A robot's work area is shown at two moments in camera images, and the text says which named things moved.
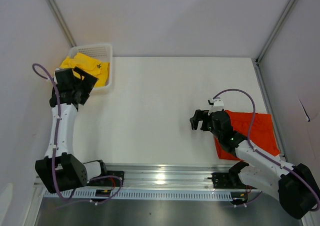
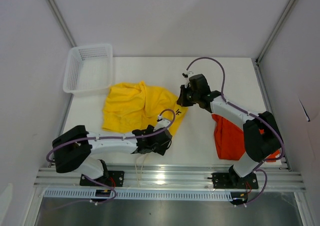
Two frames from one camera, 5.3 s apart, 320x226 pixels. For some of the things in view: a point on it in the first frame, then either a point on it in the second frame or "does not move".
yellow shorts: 90,65 -> 132,106
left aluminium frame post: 57,12 does not move
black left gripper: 88,83 -> 161,150
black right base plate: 226,180 does not move
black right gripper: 199,116 -> 182,100
